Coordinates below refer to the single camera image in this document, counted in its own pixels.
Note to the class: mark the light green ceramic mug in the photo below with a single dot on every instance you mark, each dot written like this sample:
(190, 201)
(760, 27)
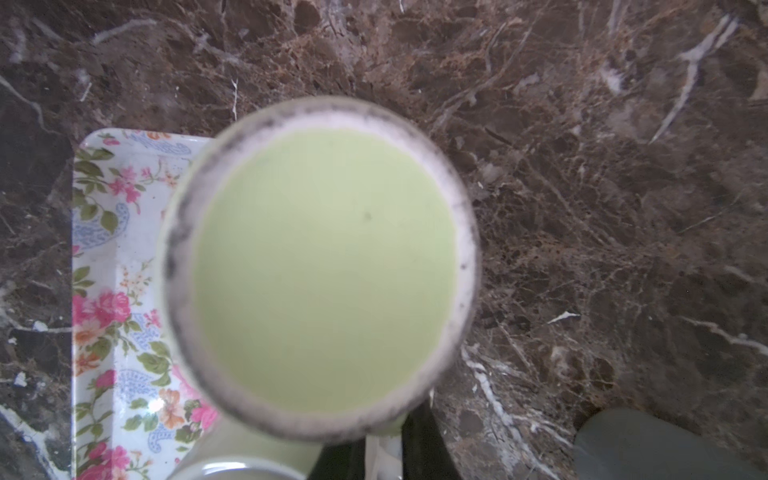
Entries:
(318, 267)

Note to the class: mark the grey ceramic mug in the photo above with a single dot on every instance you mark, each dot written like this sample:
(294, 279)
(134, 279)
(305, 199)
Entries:
(622, 443)

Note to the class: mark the white ceramic mug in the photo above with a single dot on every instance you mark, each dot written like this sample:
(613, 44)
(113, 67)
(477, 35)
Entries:
(231, 450)

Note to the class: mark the black metal cup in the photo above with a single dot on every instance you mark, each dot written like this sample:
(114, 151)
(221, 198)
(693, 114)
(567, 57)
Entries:
(415, 450)

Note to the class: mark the floral rectangular serving tray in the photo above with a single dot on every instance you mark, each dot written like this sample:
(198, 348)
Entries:
(134, 415)

